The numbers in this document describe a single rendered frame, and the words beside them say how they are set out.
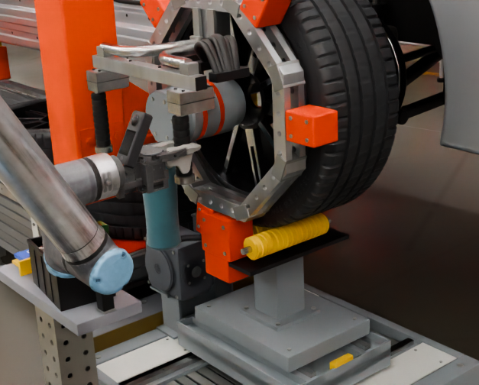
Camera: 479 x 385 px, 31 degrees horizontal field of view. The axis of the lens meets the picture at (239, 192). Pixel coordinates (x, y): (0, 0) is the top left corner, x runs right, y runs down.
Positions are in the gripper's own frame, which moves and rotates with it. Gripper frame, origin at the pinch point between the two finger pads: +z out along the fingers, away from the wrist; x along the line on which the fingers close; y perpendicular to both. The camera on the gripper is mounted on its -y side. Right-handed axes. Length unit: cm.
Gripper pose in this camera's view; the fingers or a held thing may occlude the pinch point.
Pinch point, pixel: (189, 143)
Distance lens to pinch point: 185.3
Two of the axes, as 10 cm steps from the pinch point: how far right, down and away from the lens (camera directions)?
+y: 0.5, 9.4, 3.3
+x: 6.3, 2.3, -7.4
